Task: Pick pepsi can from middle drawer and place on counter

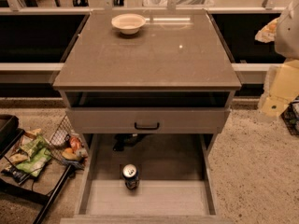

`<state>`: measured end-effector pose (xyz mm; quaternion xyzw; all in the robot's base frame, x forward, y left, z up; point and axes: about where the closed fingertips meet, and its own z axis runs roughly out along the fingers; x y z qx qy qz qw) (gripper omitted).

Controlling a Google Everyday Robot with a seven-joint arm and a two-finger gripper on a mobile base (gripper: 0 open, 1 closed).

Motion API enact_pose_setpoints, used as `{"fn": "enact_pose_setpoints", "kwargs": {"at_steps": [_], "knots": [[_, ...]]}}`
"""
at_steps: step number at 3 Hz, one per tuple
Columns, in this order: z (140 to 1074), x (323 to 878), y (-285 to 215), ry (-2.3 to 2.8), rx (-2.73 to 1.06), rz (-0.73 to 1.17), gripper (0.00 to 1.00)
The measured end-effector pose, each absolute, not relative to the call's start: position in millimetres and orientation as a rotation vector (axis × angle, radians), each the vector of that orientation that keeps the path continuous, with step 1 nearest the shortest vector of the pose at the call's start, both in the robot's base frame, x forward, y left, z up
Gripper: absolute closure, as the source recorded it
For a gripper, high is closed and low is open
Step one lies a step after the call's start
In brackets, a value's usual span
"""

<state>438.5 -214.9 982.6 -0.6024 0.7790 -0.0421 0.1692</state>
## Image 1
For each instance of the blue pepsi can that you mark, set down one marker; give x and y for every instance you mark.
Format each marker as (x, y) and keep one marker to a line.
(131, 176)

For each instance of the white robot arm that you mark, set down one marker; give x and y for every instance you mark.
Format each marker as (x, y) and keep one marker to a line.
(281, 84)

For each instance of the grey drawer cabinet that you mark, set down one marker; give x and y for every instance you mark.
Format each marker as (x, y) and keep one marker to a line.
(174, 61)

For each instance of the closed grey top drawer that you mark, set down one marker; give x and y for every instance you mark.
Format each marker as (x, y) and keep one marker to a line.
(172, 120)

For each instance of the red snack can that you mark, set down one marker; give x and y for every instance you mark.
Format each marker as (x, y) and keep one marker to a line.
(75, 143)

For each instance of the open grey middle drawer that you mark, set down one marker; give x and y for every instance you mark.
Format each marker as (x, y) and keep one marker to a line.
(174, 183)

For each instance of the white paper bowl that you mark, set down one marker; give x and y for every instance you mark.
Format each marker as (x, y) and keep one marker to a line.
(128, 24)

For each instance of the orange fruit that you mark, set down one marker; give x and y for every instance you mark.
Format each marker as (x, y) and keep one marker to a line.
(69, 150)

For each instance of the green chip bag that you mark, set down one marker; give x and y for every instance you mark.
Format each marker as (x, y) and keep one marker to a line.
(34, 166)

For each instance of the light green snack bag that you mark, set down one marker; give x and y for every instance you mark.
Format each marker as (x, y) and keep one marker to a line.
(34, 146)

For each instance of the dark blue snack bag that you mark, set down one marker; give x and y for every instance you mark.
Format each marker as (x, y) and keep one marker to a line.
(18, 175)

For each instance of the black snack tray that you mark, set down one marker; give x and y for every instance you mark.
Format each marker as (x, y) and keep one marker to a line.
(27, 155)

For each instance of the black drawer handle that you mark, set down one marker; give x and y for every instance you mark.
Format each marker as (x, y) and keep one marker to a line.
(143, 127)

